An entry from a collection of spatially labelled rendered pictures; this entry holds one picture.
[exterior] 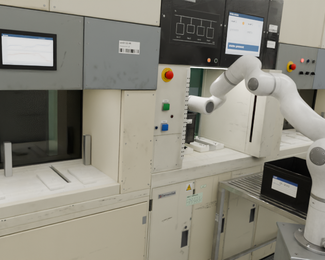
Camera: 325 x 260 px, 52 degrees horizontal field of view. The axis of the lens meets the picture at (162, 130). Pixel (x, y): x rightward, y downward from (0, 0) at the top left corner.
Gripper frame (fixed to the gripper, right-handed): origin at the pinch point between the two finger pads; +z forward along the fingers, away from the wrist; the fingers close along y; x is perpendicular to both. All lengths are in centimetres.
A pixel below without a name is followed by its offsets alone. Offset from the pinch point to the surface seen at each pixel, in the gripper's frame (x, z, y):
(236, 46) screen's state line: 32.0, -29.9, 16.7
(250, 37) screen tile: 38, -30, 28
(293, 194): -36, -75, 18
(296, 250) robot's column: -42, -98, -15
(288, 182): -31, -71, 18
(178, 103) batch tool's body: 2.0, -29.5, -20.0
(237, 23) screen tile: 44, -30, 16
